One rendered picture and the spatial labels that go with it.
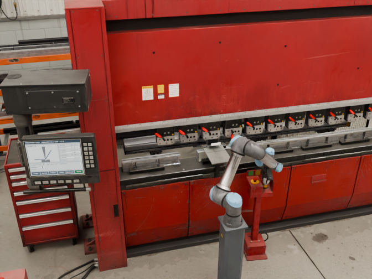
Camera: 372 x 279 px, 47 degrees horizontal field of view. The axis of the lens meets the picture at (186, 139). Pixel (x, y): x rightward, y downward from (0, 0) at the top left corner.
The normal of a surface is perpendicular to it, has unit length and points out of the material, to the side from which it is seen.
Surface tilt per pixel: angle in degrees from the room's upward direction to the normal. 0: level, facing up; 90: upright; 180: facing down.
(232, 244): 90
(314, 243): 0
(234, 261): 90
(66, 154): 90
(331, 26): 90
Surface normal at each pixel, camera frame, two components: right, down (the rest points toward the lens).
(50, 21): 0.27, 0.47
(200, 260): 0.00, -0.88
